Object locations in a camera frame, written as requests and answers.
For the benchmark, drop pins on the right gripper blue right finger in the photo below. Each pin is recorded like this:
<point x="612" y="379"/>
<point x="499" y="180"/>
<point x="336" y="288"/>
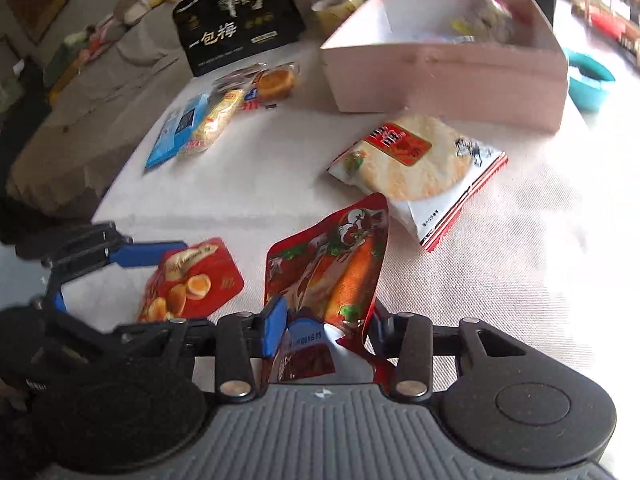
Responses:
<point x="404" y="340"/>

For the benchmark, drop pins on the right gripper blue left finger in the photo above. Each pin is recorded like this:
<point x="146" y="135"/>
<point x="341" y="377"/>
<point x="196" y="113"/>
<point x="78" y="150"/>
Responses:
<point x="241" y="338"/>

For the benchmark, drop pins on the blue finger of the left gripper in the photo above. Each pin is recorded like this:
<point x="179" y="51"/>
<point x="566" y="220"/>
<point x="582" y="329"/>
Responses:
<point x="59" y="302"/>
<point x="138" y="255"/>

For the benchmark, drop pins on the red quail eggs packet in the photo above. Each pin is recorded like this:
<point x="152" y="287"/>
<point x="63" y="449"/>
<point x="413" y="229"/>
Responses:
<point x="193" y="282"/>

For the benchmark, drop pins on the red sausage snack bag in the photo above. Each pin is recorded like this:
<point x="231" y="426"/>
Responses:
<point x="327" y="277"/>

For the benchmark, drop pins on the small clear cake snack packet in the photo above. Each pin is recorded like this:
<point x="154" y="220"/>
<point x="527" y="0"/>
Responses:
<point x="486" y="21"/>

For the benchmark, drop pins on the blue snack packet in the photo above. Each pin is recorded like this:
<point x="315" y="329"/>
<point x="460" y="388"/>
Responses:
<point x="177" y="130"/>

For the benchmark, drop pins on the rice cracker packet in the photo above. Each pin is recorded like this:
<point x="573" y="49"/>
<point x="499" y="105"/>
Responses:
<point x="426" y="169"/>

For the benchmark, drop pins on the yellow noodle snack stick packet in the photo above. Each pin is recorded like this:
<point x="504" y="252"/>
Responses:
<point x="213" y="124"/>

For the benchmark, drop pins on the orange cake packet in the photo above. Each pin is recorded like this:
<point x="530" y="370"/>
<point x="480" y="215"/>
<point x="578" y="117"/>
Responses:
<point x="264" y="85"/>

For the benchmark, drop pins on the black plum gift box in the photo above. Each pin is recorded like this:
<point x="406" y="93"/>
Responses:
<point x="215" y="33"/>

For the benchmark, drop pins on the pink cardboard box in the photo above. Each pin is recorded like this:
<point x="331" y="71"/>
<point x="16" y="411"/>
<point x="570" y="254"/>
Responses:
<point x="374" y="66"/>

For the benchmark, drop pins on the teal plastic basin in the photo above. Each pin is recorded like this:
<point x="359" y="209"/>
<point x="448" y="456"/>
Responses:
<point x="590" y="81"/>

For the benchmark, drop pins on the light blue packet in box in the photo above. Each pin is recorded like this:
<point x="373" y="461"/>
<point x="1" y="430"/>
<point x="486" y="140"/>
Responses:
<point x="432" y="38"/>

